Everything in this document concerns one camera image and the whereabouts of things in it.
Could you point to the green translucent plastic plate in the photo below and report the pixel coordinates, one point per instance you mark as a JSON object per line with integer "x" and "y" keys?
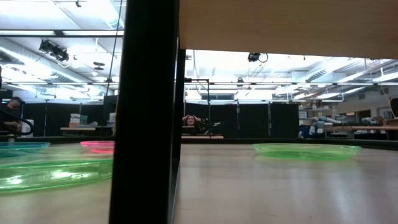
{"x": 295, "y": 152}
{"x": 46, "y": 174}

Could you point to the pink translucent plastic plate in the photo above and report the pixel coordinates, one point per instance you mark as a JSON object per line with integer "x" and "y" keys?
{"x": 99, "y": 144}

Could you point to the teal translucent plastic plate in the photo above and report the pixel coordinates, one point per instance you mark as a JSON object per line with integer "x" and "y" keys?
{"x": 18, "y": 145}

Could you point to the black background robot arm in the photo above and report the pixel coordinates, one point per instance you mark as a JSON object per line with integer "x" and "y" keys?
{"x": 208, "y": 126}

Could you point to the black metal stand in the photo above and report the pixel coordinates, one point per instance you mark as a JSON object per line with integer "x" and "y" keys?
{"x": 208, "y": 109}

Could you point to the person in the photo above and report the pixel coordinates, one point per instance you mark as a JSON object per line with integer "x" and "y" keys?
{"x": 14, "y": 104}
{"x": 191, "y": 120}

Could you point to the wooden background table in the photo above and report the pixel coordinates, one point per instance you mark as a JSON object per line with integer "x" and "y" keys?
{"x": 77, "y": 128}
{"x": 202, "y": 136}

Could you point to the teal and white box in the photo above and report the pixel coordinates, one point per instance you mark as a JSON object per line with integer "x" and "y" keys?
{"x": 74, "y": 119}

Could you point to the white lab equipment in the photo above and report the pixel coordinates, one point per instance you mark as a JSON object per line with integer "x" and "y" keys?
{"x": 325, "y": 119}

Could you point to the black ceiling spotlight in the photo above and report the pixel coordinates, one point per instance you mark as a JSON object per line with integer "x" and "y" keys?
{"x": 56, "y": 51}

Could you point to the white container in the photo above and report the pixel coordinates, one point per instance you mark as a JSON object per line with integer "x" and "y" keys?
{"x": 27, "y": 132}

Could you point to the brown cardboard box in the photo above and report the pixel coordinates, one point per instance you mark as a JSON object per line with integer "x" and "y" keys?
{"x": 378, "y": 119}

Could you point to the black overhead camera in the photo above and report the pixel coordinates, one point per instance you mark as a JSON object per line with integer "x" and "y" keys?
{"x": 253, "y": 57}

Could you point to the black aluminium table frame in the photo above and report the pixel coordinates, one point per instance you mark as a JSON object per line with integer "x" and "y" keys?
{"x": 62, "y": 139}

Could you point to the framed wall poster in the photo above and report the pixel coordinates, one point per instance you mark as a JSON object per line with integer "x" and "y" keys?
{"x": 385, "y": 113}

